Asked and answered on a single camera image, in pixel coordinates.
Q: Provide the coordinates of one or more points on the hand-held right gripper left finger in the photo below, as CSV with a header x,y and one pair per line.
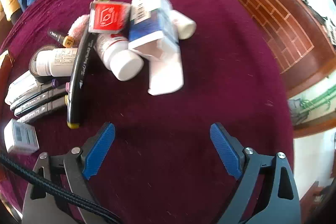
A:
x,y
101,150

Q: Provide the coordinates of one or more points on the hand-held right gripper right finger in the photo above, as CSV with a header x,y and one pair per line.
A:
x,y
225,153

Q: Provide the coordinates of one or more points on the black marker yellow cap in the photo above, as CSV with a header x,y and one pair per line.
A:
x,y
44,110

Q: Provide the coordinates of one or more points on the black marker pink cap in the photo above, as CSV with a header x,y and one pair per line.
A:
x,y
42,100

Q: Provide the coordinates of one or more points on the large black marker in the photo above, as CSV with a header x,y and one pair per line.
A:
x,y
80,74

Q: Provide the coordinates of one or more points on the small white barcode box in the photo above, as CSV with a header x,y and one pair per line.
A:
x,y
21,136

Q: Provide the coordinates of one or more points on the black marker purple cap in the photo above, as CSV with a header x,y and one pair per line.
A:
x,y
34,95

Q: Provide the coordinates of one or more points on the white bottle red label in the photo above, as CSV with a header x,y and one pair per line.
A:
x,y
118,58

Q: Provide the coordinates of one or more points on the black tape roll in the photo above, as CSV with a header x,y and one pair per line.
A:
x,y
36,78

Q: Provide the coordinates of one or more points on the white bottle text label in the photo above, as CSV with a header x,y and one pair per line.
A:
x,y
57,61

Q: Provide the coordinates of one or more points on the long white box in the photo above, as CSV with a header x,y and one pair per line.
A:
x,y
21,85

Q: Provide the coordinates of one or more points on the black marker orange cap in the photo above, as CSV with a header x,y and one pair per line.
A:
x,y
56,35

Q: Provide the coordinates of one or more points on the pink plush toy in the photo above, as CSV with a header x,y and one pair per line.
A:
x,y
77,27

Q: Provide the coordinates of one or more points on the white tray gold rim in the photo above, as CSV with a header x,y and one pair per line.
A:
x,y
5,61

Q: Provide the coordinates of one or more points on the red cube box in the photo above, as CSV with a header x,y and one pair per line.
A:
x,y
107,16

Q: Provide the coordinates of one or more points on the blue white medicine box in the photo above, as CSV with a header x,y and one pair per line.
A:
x,y
155,27

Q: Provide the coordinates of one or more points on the plain white bottle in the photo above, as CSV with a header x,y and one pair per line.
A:
x,y
185,24

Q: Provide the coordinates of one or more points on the burgundy tablecloth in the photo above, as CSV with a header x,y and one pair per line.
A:
x,y
210,69

